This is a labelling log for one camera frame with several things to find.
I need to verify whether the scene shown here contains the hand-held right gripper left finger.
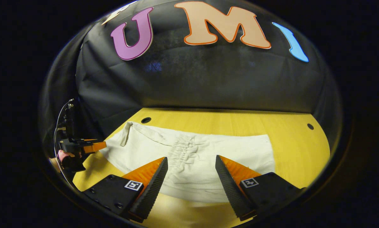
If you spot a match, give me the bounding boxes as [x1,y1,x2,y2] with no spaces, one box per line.
[83,157,168,223]

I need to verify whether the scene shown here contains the white jeans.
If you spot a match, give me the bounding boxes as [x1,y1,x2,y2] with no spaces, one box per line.
[99,121,276,203]

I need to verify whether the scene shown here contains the black backdrop cloth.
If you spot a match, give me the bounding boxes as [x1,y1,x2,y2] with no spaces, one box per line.
[39,0,343,152]

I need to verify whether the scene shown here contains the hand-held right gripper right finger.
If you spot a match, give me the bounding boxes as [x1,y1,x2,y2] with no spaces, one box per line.
[215,155,306,221]

